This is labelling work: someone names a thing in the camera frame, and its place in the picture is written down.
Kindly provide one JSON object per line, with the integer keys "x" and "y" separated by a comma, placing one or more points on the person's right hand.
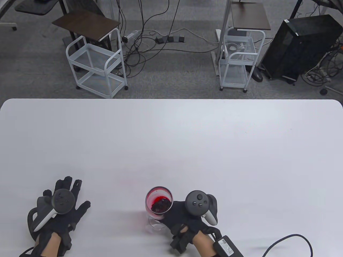
{"x": 182, "y": 216}

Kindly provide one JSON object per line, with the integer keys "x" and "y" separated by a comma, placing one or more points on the person's left hand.
{"x": 64, "y": 222}

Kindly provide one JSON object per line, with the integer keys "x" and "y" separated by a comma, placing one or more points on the clear wine glass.
{"x": 158, "y": 199}

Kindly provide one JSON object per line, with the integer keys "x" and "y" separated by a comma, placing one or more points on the person's right forearm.
{"x": 205, "y": 246}

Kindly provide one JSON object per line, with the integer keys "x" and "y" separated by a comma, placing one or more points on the person's left forearm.
{"x": 51, "y": 246}

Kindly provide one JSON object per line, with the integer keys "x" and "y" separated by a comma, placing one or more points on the black white left controller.
{"x": 63, "y": 202}

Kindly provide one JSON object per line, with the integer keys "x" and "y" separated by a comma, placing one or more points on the black white controller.
{"x": 63, "y": 202}
{"x": 198, "y": 203}

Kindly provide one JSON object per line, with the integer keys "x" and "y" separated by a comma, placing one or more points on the black white right controller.
{"x": 198, "y": 203}

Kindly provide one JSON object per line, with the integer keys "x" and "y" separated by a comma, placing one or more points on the white metal trolley cart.
{"x": 108, "y": 63}
{"x": 235, "y": 60}

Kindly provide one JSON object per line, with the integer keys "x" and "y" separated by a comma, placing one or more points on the white power strip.
{"x": 131, "y": 35}

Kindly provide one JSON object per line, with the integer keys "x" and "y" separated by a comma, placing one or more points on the white leg with black caster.
{"x": 325, "y": 90}

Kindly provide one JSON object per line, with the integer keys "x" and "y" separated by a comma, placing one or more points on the white metal stand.
{"x": 223, "y": 24}

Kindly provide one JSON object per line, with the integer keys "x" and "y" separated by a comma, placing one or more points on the brown top side table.
{"x": 250, "y": 16}
{"x": 85, "y": 24}

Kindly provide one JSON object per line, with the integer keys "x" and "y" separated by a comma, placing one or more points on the white chair base leg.
{"x": 8, "y": 25}

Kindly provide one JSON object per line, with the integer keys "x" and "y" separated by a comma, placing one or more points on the black computer tower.
{"x": 302, "y": 42}

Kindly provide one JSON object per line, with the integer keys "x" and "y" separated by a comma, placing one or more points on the black desk top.
{"x": 36, "y": 6}

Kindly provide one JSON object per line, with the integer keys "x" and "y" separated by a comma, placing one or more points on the black desk leg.
{"x": 295, "y": 9}

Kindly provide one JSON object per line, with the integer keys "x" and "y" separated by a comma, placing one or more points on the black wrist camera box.
{"x": 227, "y": 246}

